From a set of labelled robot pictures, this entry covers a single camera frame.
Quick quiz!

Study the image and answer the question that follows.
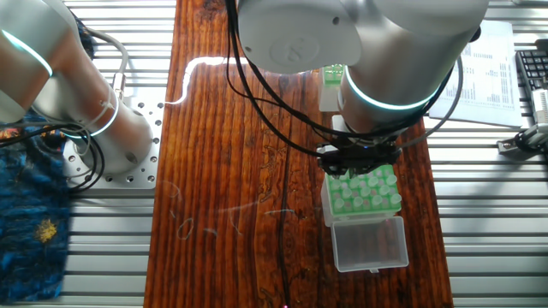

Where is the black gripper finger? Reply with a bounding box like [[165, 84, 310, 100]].
[[355, 161, 380, 178], [331, 164, 352, 181]]

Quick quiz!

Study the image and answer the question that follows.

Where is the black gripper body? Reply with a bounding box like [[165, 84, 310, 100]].
[[317, 139, 403, 172]]

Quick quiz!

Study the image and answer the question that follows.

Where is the tall green pipette tip holder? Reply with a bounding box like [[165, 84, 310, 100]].
[[321, 163, 409, 273]]

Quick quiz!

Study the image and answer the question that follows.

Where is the brown wooden board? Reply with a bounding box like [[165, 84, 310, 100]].
[[144, 0, 455, 308]]

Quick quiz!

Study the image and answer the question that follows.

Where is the printed white paper sheet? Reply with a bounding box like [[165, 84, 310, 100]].
[[426, 21, 523, 129]]

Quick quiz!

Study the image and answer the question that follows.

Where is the black keyboard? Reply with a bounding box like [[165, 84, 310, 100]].
[[514, 50, 548, 91]]

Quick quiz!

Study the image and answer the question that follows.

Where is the blue patterned cloth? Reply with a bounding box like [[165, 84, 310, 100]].
[[0, 111, 74, 300]]

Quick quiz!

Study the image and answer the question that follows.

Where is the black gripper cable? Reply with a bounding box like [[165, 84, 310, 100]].
[[224, 0, 468, 157]]

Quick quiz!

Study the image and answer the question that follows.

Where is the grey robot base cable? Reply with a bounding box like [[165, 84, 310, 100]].
[[81, 30, 131, 112]]

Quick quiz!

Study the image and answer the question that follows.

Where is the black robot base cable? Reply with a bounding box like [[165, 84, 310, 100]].
[[34, 120, 105, 191]]

